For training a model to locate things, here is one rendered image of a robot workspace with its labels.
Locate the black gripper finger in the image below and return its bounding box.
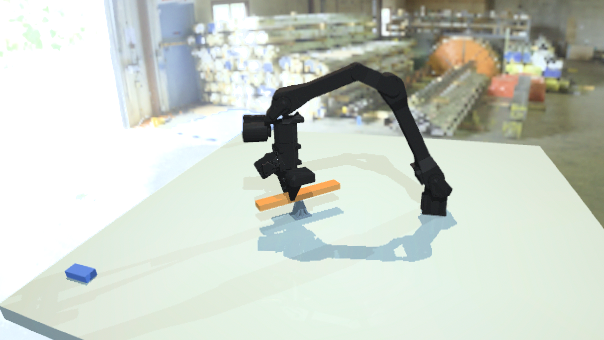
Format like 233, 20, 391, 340
274, 171, 288, 193
281, 178, 301, 201

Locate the orange bar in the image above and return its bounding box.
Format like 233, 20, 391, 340
255, 179, 340, 212

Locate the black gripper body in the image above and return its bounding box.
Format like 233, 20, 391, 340
272, 140, 315, 187

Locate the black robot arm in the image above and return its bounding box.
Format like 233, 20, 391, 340
241, 62, 452, 216

